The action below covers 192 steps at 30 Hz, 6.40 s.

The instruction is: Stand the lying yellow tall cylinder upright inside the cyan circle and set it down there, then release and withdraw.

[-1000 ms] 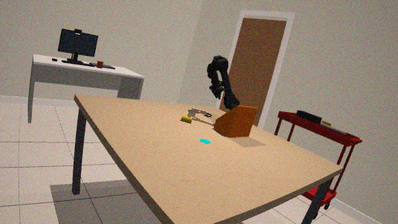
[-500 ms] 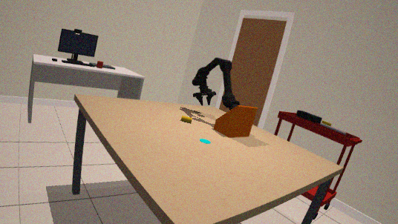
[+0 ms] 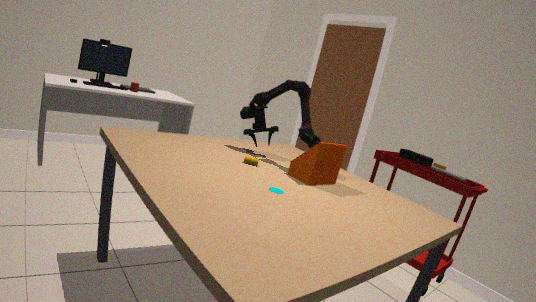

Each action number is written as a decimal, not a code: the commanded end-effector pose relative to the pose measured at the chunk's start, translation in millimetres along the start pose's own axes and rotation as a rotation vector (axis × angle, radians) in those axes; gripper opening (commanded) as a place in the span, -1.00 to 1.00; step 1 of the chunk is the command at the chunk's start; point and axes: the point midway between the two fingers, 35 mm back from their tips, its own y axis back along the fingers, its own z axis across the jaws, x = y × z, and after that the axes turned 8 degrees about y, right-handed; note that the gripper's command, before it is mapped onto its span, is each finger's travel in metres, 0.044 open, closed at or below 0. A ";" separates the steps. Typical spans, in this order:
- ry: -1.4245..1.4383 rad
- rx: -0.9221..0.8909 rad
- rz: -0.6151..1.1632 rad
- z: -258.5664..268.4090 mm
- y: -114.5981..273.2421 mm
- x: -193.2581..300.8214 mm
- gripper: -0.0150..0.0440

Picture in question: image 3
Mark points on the cyan circle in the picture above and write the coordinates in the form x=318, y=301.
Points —
x=276, y=190

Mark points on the yellow cylinder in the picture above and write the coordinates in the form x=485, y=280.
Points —
x=250, y=160

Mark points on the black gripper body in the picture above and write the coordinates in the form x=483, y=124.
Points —
x=260, y=123

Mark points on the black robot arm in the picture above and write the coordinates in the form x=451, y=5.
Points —
x=306, y=132

